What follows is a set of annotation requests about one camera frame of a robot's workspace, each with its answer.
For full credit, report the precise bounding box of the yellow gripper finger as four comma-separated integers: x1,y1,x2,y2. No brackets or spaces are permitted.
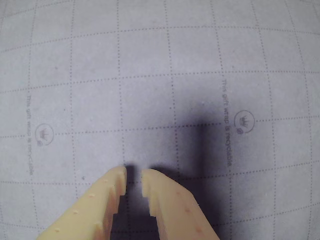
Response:
141,168,220,240
34,166,129,240

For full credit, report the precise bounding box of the gridded gift wrap paper sheet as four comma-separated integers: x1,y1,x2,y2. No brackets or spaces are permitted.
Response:
0,0,320,240

